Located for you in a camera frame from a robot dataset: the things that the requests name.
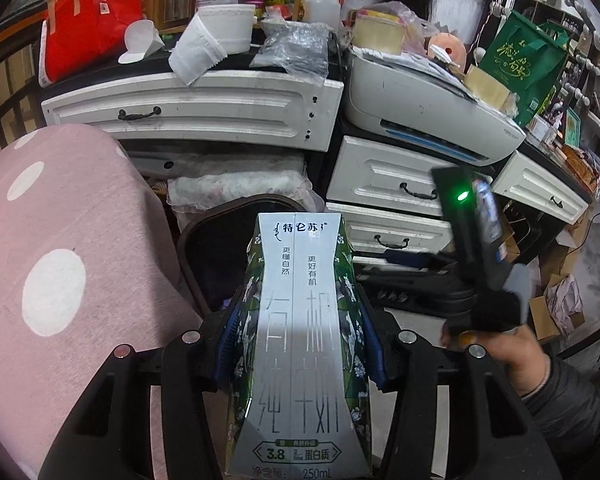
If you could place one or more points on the green shopping bag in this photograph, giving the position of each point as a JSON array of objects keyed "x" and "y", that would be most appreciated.
[{"x": 522, "y": 67}]

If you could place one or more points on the person's right hand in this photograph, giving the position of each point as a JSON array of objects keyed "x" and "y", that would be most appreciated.
[{"x": 505, "y": 360}]

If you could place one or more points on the white paper cone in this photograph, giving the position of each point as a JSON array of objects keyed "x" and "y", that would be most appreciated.
[{"x": 142, "y": 40}]

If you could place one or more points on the pink tape roll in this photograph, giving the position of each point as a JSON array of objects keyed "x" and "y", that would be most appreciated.
[{"x": 442, "y": 47}]

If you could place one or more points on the white paper bowl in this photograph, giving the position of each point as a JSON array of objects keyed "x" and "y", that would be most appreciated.
[{"x": 232, "y": 27}]

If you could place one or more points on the white printer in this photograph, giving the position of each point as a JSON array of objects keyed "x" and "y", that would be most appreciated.
[{"x": 405, "y": 95}]

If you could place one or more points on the red shopping bag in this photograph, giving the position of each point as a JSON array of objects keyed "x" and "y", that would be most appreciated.
[{"x": 87, "y": 30}]

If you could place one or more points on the brown cardboard block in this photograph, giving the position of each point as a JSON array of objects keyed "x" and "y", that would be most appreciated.
[{"x": 487, "y": 87}]

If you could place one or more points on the wide white desk drawer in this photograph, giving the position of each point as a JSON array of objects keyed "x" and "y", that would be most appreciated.
[{"x": 205, "y": 105}]

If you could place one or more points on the grey plastic bag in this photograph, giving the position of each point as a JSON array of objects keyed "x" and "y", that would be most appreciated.
[{"x": 290, "y": 52}]

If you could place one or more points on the pink polka-dot cushion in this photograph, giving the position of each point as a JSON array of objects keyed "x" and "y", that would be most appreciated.
[{"x": 95, "y": 210}]

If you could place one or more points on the open cardboard box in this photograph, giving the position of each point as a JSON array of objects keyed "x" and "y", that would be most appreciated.
[{"x": 562, "y": 305}]

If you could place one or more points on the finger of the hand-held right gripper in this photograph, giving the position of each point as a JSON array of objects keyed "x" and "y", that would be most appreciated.
[
  {"x": 407, "y": 259},
  {"x": 405, "y": 292}
]

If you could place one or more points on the silver green milk carton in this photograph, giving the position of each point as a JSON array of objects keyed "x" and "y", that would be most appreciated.
[{"x": 300, "y": 335}]

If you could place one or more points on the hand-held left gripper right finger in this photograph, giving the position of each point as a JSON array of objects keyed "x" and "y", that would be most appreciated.
[{"x": 375, "y": 345}]

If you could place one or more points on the black trash bin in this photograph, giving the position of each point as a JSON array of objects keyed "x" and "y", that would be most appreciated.
[{"x": 215, "y": 260}]

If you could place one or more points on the plastic wrapped cloth bundle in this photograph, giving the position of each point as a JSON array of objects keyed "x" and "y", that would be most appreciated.
[{"x": 230, "y": 185}]

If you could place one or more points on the yellow container in plastic bag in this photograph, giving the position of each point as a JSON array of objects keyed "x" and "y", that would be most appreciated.
[{"x": 377, "y": 35}]

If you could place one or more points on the crumpled white paper cup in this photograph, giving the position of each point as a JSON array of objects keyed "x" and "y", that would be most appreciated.
[{"x": 195, "y": 52}]

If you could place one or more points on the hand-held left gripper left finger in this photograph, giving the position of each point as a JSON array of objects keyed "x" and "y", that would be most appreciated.
[{"x": 227, "y": 340}]

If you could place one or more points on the person's right forearm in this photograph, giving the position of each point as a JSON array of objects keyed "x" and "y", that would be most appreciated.
[{"x": 575, "y": 420}]

